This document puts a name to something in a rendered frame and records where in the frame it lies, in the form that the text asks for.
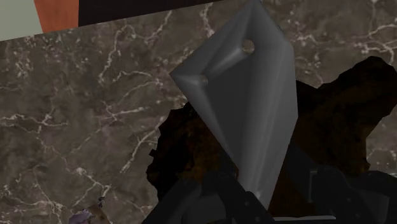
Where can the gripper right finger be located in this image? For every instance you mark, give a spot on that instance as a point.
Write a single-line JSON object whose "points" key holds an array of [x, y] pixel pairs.
{"points": [[356, 198]]}

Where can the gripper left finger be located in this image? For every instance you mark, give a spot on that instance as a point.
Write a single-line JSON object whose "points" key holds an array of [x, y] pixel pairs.
{"points": [[214, 201]]}

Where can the grey angular blade with holes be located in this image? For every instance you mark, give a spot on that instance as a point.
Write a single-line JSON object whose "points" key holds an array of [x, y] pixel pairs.
{"points": [[248, 118]]}

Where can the purple and brown small object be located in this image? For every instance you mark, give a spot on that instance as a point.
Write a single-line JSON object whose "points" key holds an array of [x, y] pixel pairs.
{"points": [[88, 214]]}

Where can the orange wooden panel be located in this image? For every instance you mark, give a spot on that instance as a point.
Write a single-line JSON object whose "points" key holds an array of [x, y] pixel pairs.
{"points": [[57, 14]]}

